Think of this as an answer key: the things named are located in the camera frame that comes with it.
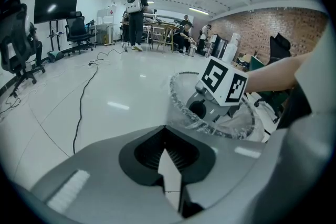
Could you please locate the long ceiling light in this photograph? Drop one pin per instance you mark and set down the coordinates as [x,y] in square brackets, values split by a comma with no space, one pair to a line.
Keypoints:
[151,2]
[199,10]

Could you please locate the silver pedal bin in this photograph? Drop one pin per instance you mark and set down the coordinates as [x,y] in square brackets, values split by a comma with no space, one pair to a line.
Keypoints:
[192,50]

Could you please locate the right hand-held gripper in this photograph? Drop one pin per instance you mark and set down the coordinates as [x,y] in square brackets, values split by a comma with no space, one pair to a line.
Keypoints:
[215,76]

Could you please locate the black mesh waste bin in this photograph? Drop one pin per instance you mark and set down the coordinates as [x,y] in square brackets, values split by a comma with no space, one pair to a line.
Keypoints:
[175,98]

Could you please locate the white desk cabinet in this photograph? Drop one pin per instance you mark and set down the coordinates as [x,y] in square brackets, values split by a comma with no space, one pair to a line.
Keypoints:
[105,26]

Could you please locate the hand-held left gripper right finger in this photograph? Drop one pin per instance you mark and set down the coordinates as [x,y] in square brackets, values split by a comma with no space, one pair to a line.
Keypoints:
[231,165]

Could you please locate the white water dispenser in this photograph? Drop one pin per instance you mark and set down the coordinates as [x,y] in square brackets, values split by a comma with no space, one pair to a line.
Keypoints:
[231,47]

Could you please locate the clear plastic bin bag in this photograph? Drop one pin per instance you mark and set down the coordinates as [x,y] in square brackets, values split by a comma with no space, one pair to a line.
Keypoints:
[246,115]

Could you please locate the dark navy and teal backpack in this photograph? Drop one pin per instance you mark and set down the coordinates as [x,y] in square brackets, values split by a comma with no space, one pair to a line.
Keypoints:
[55,55]

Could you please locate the person's right forearm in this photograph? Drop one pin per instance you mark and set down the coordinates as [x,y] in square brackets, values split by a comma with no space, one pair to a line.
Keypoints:
[275,73]

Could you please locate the cardboard box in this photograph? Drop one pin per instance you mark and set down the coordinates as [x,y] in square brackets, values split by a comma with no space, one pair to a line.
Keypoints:
[241,60]

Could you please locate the black cabinet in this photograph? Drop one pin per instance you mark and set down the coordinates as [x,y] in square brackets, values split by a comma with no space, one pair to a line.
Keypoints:
[219,46]

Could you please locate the black television screen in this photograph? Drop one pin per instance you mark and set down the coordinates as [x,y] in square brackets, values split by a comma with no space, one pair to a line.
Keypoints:
[55,8]

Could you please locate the white dome backpack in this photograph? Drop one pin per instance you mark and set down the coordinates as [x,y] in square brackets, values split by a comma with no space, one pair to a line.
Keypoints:
[134,4]

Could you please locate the black television stand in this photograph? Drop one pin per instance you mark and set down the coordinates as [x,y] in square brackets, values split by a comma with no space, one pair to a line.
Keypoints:
[53,34]

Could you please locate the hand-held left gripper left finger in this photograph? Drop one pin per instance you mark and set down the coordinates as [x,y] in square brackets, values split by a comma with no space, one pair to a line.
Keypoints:
[105,191]

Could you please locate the black office chair with armrests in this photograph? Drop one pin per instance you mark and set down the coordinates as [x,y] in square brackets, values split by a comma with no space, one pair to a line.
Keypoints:
[279,46]

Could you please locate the wooden stool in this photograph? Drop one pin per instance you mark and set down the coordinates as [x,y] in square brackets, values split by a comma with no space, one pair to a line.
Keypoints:
[168,26]

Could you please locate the black mesh office chair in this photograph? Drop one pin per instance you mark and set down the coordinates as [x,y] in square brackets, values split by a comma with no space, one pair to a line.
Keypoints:
[76,26]
[15,34]

